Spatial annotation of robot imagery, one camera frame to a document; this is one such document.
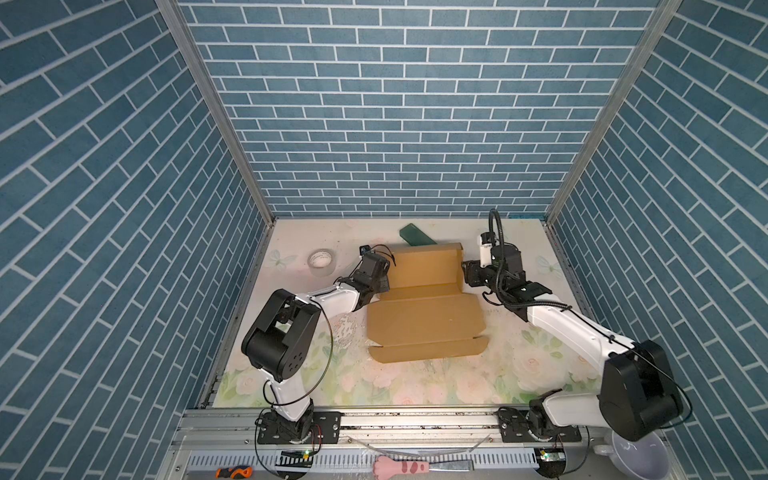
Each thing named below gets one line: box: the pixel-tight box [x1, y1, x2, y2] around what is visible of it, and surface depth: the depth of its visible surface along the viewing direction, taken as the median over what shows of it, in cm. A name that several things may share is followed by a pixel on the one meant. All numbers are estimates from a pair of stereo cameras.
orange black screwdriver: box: [214, 465, 254, 480], surface depth 68 cm
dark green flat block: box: [400, 223, 437, 246], surface depth 117 cm
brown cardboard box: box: [367, 242, 489, 363], surface depth 92 cm
